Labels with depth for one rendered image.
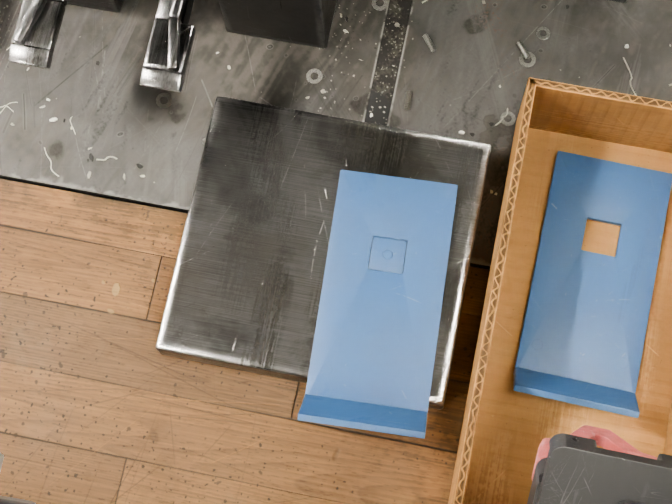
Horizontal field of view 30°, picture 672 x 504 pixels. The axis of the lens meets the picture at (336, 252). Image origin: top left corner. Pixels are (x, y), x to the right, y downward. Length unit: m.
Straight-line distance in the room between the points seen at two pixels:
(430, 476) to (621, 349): 0.13
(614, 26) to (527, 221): 0.14
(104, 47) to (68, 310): 0.17
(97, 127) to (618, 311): 0.34
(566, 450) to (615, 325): 0.22
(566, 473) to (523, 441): 0.20
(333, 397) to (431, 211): 0.12
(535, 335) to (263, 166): 0.19
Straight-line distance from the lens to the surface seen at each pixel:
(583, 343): 0.74
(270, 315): 0.73
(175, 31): 0.72
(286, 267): 0.74
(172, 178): 0.78
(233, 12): 0.78
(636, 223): 0.77
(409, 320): 0.72
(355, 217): 0.74
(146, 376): 0.75
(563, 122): 0.76
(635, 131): 0.76
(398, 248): 0.73
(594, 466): 0.54
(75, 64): 0.82
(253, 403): 0.74
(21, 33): 0.74
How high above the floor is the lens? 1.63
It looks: 75 degrees down
